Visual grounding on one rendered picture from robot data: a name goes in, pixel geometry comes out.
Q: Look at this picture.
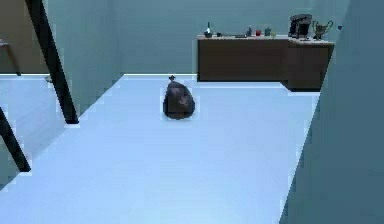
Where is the black garbage bag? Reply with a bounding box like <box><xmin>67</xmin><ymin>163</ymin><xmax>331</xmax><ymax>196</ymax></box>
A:
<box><xmin>162</xmin><ymin>75</ymin><xmax>197</xmax><ymax>121</ymax></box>

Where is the dark brown counter cabinet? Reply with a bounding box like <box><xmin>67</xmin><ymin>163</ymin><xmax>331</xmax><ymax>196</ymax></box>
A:
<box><xmin>196</xmin><ymin>34</ymin><xmax>336</xmax><ymax>93</ymax></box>

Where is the dark bowl with green bottle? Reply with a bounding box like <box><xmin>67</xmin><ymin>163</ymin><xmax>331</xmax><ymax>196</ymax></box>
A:
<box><xmin>203</xmin><ymin>21</ymin><xmax>214</xmax><ymax>39</ymax></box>

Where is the black coffee machine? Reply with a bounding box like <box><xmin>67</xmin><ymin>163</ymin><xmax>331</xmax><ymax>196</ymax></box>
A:
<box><xmin>288</xmin><ymin>13</ymin><xmax>314</xmax><ymax>40</ymax></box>

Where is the silver trophy cup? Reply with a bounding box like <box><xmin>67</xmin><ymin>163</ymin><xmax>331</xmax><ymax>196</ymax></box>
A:
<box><xmin>312</xmin><ymin>20</ymin><xmax>334</xmax><ymax>41</ymax></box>

